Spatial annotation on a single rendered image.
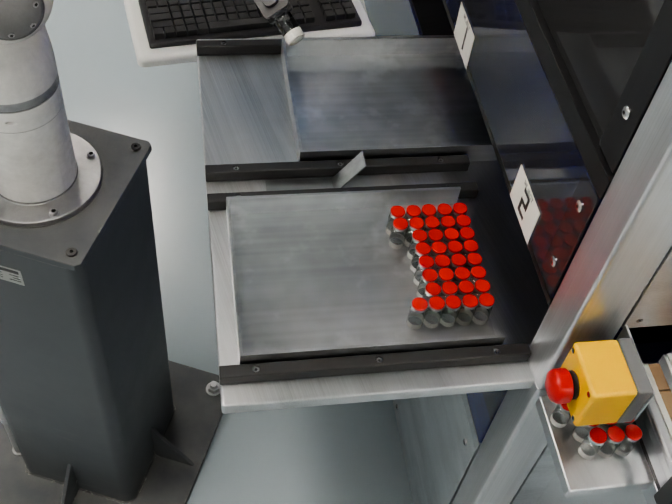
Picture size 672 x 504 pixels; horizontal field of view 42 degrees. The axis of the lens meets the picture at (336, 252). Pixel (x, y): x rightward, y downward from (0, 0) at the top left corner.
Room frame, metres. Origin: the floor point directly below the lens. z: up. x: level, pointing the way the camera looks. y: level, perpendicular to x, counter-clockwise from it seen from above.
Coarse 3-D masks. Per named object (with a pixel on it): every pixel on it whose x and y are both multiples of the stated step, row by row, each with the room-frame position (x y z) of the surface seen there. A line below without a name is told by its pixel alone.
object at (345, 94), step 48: (288, 48) 1.17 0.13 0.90; (336, 48) 1.19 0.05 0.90; (384, 48) 1.21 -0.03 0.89; (432, 48) 1.23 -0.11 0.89; (288, 96) 1.06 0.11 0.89; (336, 96) 1.09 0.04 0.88; (384, 96) 1.10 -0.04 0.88; (432, 96) 1.12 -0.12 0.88; (336, 144) 0.98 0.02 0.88; (384, 144) 0.99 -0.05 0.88; (432, 144) 1.01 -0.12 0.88; (480, 144) 0.99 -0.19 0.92
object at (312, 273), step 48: (336, 192) 0.85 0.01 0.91; (384, 192) 0.86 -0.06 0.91; (432, 192) 0.88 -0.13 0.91; (240, 240) 0.76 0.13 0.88; (288, 240) 0.77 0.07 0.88; (336, 240) 0.79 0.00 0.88; (384, 240) 0.80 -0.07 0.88; (240, 288) 0.68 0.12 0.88; (288, 288) 0.69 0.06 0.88; (336, 288) 0.70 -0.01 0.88; (384, 288) 0.72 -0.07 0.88; (240, 336) 0.58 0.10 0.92; (288, 336) 0.62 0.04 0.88; (336, 336) 0.63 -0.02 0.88; (384, 336) 0.64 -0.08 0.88; (432, 336) 0.65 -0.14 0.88; (480, 336) 0.64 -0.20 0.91
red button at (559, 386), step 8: (560, 368) 0.55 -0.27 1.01; (552, 376) 0.53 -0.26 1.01; (560, 376) 0.53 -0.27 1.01; (568, 376) 0.53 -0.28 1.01; (552, 384) 0.53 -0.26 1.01; (560, 384) 0.52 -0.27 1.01; (568, 384) 0.52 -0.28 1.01; (552, 392) 0.52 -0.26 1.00; (560, 392) 0.52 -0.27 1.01; (568, 392) 0.52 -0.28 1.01; (552, 400) 0.52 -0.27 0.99; (560, 400) 0.51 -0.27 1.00; (568, 400) 0.51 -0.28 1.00
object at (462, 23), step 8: (464, 16) 1.12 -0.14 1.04; (456, 24) 1.15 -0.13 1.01; (464, 24) 1.11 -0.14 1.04; (456, 32) 1.14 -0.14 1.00; (464, 32) 1.11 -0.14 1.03; (472, 32) 1.08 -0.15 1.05; (456, 40) 1.13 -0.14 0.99; (472, 40) 1.07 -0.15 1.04; (464, 48) 1.09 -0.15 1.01; (464, 56) 1.08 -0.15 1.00; (464, 64) 1.08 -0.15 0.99
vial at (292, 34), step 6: (282, 12) 0.82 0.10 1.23; (288, 12) 0.82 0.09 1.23; (276, 18) 0.81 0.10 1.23; (282, 18) 0.81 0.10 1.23; (288, 18) 0.81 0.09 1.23; (276, 24) 0.81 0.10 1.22; (282, 24) 0.81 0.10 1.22; (288, 24) 0.81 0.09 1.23; (294, 24) 0.81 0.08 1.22; (282, 30) 0.80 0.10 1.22; (288, 30) 0.80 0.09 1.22; (294, 30) 0.80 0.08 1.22; (300, 30) 0.80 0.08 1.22; (288, 36) 0.80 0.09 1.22; (294, 36) 0.80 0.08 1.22; (300, 36) 0.80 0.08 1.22; (288, 42) 0.79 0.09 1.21; (294, 42) 0.80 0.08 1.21
